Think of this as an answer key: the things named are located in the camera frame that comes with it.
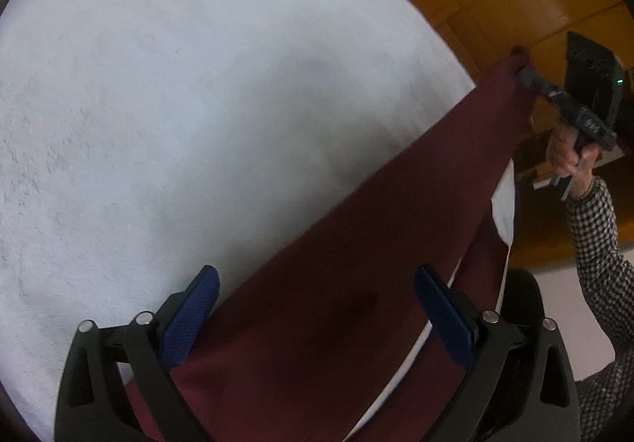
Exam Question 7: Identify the maroon pants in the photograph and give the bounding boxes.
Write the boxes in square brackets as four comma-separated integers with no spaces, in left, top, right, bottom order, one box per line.
[172,47,534,441]

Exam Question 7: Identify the right checkered sleeve forearm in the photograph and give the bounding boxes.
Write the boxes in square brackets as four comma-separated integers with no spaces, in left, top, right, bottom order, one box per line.
[566,177,633,441]

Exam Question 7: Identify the person's right hand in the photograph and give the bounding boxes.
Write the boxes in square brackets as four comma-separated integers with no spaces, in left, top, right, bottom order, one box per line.
[546,124,602,198]

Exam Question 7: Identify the white fluffy bed blanket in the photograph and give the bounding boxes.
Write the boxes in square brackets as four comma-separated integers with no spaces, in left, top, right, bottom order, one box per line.
[0,0,517,442]

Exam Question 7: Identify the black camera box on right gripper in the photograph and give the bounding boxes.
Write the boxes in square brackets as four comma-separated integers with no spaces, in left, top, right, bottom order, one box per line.
[564,31,624,128]

